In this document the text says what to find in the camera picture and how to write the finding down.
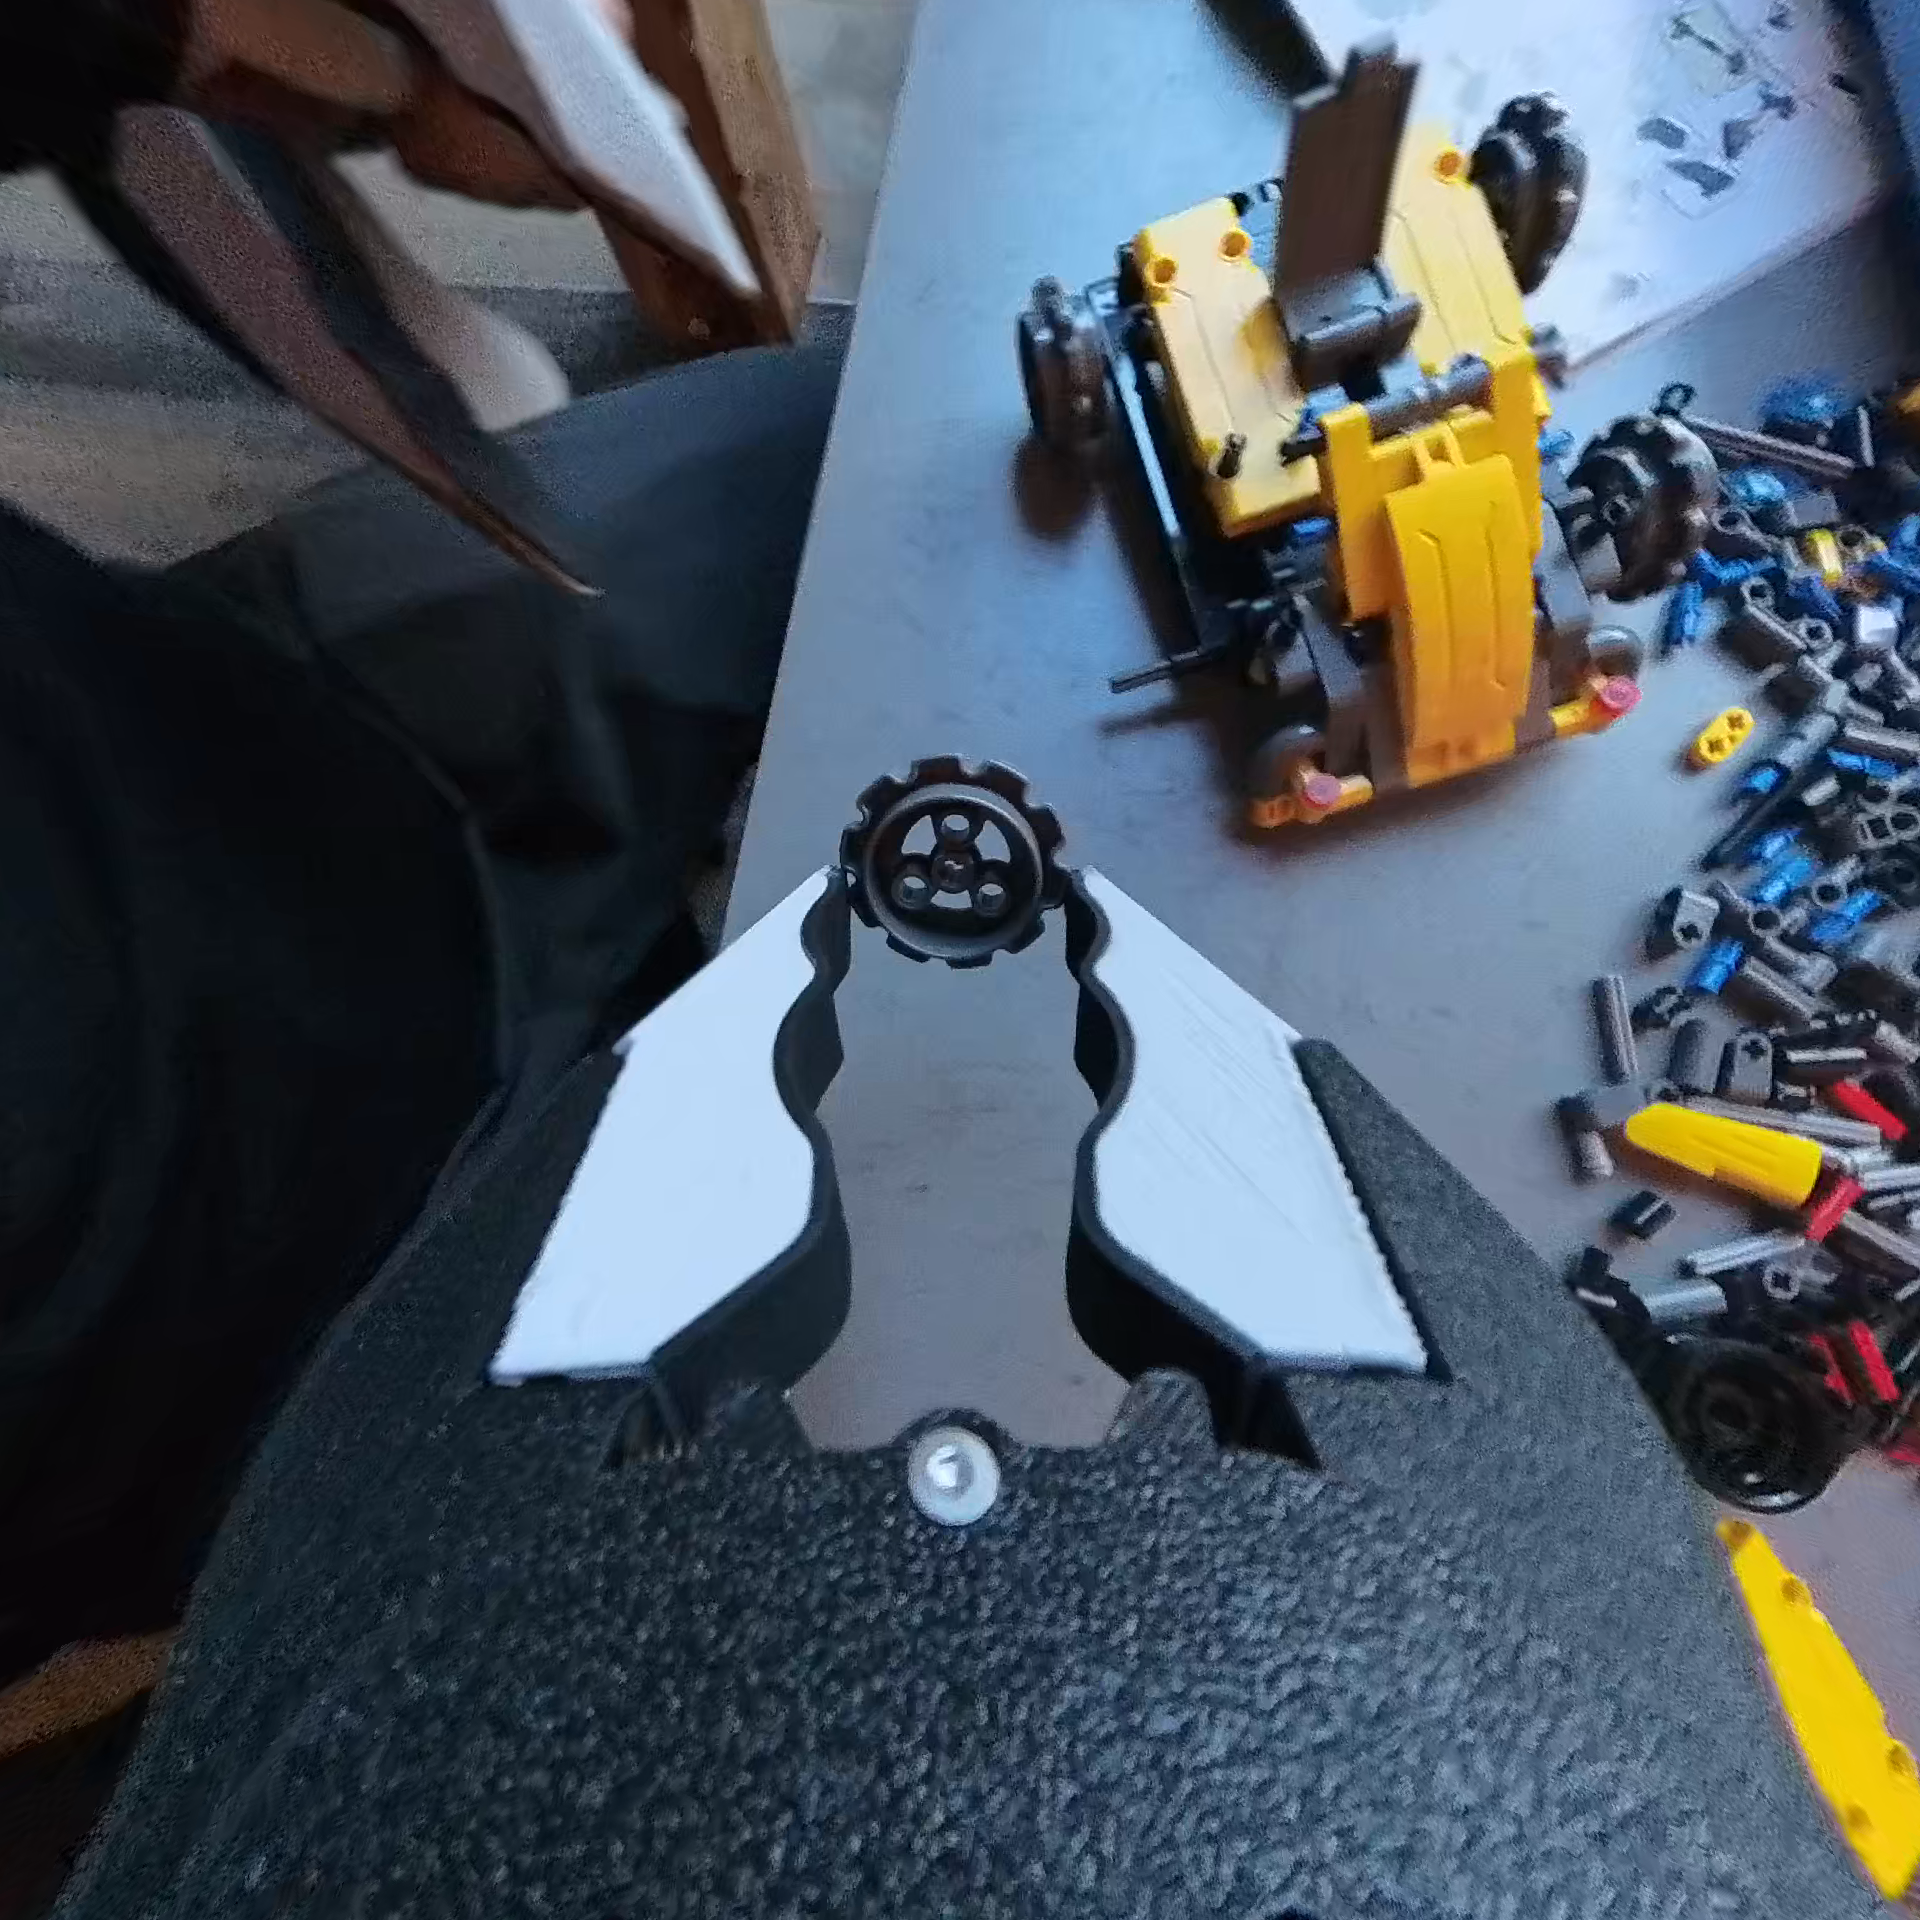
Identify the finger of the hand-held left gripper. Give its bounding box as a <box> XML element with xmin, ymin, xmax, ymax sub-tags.
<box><xmin>110</xmin><ymin>102</ymin><xmax>603</xmax><ymax>598</ymax></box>
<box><xmin>478</xmin><ymin>0</ymin><xmax>763</xmax><ymax>302</ymax></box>

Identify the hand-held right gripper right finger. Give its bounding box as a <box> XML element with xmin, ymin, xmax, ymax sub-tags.
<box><xmin>1062</xmin><ymin>864</ymin><xmax>1429</xmax><ymax>1378</ymax></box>

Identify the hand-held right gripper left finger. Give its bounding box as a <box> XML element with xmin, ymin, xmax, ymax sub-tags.
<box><xmin>491</xmin><ymin>864</ymin><xmax>856</xmax><ymax>1384</ymax></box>

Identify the grey toy wheel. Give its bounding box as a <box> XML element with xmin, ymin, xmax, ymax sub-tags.
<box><xmin>839</xmin><ymin>756</ymin><xmax>1072</xmax><ymax>973</ymax></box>

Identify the yellow toy brick car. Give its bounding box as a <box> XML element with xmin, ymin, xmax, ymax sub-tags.
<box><xmin>1016</xmin><ymin>35</ymin><xmax>1724</xmax><ymax>834</ymax></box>

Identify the person's left hand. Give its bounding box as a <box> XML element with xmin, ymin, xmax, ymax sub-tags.
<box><xmin>193</xmin><ymin>0</ymin><xmax>603</xmax><ymax>207</ymax></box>

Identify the brown wooden table leg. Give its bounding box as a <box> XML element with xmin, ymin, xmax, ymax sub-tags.
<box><xmin>602</xmin><ymin>0</ymin><xmax>824</xmax><ymax>351</ymax></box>

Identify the yellow pointed panel piece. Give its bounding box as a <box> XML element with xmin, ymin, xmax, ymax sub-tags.
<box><xmin>1624</xmin><ymin>1099</ymin><xmax>1827</xmax><ymax>1207</ymax></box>

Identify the person's black top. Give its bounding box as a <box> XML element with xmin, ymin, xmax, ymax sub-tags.
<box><xmin>0</xmin><ymin>495</ymin><xmax>721</xmax><ymax>1681</ymax></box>

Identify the black rubber tyre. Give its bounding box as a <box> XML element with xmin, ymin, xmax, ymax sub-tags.
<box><xmin>1643</xmin><ymin>1336</ymin><xmax>1878</xmax><ymax>1515</ymax></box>

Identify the pile of dark brick pieces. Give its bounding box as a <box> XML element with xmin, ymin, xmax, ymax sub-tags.
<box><xmin>1550</xmin><ymin>375</ymin><xmax>1920</xmax><ymax>1519</ymax></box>

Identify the long yellow beam piece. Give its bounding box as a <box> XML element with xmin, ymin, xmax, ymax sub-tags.
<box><xmin>1719</xmin><ymin>1519</ymin><xmax>1920</xmax><ymax>1899</ymax></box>

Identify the white instruction booklet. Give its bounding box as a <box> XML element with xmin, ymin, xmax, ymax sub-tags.
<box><xmin>1291</xmin><ymin>0</ymin><xmax>1892</xmax><ymax>369</ymax></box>

